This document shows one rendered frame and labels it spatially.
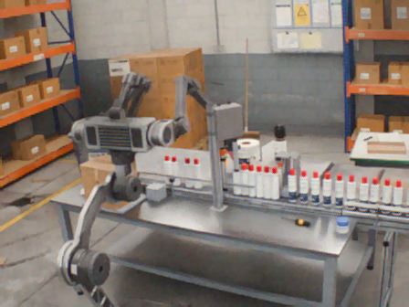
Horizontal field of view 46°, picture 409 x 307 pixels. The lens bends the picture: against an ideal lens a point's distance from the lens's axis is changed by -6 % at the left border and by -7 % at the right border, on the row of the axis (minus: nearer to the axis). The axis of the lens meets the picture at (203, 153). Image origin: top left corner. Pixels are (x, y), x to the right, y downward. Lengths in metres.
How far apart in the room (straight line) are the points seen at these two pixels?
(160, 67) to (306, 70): 2.19
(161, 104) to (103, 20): 2.58
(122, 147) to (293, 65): 5.09
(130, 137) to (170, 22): 5.57
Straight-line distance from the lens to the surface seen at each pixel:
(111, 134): 2.70
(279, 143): 3.68
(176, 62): 6.50
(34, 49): 7.13
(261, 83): 7.68
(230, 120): 3.01
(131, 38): 8.48
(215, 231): 2.93
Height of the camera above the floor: 2.15
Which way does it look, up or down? 18 degrees down
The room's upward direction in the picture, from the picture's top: 5 degrees counter-clockwise
